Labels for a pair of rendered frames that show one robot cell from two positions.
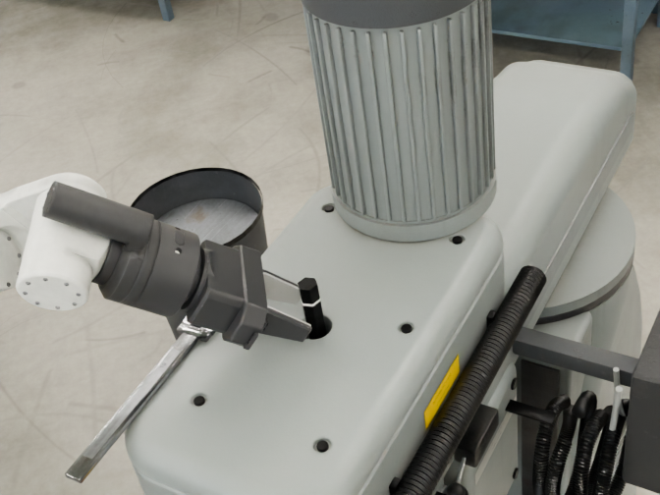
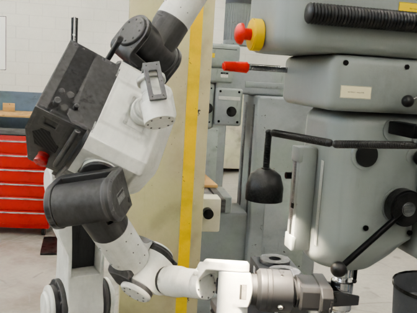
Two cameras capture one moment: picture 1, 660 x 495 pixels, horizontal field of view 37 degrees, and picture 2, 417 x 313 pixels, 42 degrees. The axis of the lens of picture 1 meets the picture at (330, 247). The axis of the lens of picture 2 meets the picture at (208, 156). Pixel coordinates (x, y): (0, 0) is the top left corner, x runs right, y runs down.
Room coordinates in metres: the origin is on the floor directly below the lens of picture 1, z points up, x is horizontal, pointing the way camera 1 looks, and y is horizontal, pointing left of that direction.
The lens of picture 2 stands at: (-0.28, -0.48, 1.68)
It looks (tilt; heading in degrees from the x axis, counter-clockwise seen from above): 8 degrees down; 41
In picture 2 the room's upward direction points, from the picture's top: 3 degrees clockwise
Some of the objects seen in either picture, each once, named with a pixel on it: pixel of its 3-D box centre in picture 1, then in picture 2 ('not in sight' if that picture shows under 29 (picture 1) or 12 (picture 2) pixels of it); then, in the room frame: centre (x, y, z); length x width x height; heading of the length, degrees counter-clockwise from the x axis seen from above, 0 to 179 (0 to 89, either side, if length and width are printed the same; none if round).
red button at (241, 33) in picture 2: not in sight; (243, 33); (0.55, 0.18, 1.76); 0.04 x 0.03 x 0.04; 55
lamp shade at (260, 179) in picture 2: not in sight; (264, 183); (0.58, 0.12, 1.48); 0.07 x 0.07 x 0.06
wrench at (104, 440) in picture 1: (146, 388); not in sight; (0.71, 0.21, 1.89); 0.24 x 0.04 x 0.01; 145
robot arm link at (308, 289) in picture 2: not in sight; (298, 292); (0.70, 0.10, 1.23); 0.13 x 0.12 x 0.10; 44
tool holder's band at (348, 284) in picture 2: not in sight; (342, 281); (0.76, 0.03, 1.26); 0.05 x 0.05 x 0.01
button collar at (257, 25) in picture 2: not in sight; (255, 35); (0.57, 0.16, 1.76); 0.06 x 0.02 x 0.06; 55
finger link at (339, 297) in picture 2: not in sight; (344, 300); (0.74, 0.01, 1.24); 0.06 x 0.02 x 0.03; 133
